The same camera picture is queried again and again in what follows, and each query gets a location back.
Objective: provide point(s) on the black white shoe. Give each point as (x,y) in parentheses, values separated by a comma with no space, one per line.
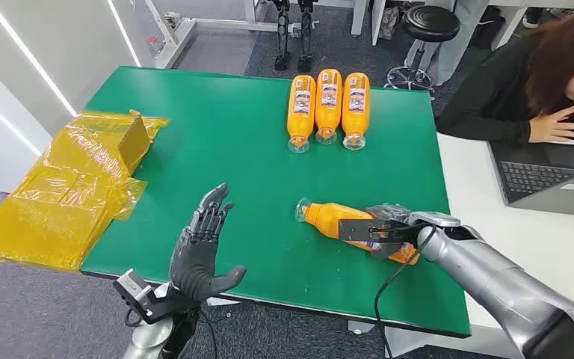
(533,19)

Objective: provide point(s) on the grey patterned bag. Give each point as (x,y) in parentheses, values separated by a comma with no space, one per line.
(389,22)

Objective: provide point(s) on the yellow film wrapped cardboard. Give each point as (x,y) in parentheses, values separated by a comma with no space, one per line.
(64,198)

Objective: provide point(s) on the black round stool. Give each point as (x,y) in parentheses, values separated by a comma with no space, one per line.
(429,22)

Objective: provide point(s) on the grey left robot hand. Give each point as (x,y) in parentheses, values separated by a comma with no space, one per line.
(195,262)

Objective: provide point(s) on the person's hand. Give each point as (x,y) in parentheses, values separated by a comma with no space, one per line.
(552,128)

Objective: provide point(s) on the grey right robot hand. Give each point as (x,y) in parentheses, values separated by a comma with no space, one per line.
(388,233)

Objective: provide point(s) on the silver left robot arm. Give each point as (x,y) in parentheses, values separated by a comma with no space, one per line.
(148,343)

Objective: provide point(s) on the seated person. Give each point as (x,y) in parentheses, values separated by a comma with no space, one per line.
(495,99)

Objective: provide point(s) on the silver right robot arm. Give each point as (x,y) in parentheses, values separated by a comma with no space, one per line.
(490,287)

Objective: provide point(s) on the black robot leg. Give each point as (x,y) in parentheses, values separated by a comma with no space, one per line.
(282,39)
(306,39)

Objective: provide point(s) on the small clear bottle red cap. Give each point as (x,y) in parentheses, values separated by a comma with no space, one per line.
(155,46)

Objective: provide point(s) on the white metal stand frame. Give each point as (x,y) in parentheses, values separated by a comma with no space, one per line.
(178,44)

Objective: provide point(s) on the orange bottle with clear cap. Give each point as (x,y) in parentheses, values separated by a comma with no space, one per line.
(328,116)
(356,119)
(324,220)
(301,119)

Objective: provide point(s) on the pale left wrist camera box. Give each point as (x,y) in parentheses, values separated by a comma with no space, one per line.
(131,288)

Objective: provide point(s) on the grey laptop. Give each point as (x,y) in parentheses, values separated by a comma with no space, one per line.
(539,178)

